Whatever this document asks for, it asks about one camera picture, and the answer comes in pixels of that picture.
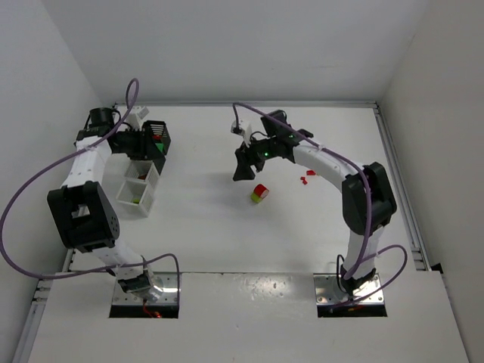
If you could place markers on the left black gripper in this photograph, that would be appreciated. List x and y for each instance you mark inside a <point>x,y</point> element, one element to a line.
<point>150,141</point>

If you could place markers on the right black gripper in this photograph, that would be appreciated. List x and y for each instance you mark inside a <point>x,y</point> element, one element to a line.
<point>249,156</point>

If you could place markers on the red round flower lego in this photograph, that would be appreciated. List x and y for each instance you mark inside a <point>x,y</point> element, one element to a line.
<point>260,192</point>

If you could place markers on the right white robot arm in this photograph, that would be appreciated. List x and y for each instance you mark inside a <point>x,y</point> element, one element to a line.
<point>368,202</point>

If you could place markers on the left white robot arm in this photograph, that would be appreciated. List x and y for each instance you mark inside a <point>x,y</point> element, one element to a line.
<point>83,215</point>

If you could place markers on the black slotted container far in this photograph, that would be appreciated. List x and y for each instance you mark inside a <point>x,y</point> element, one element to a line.
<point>157,128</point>

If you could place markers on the white slotted container far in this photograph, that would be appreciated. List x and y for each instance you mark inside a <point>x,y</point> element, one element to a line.
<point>136,168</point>

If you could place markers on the white slotted container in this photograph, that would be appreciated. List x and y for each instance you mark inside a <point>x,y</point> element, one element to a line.
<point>130,189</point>
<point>136,168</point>

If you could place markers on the white slotted container near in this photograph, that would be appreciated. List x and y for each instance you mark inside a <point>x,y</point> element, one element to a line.
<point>130,189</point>

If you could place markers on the white front cover panel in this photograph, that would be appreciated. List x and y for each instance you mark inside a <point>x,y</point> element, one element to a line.
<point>248,318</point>

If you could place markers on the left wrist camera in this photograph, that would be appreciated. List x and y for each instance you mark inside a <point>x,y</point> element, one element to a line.
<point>137,116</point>

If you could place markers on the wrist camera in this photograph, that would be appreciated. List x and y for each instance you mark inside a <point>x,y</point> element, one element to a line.
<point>242,129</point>
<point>137,116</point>

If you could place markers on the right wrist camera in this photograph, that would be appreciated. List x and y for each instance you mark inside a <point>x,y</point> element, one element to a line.
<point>242,129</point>

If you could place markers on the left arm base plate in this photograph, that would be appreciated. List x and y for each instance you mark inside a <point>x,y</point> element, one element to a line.
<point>157,289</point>

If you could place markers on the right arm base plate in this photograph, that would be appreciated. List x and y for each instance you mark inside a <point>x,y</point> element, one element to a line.
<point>328,293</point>

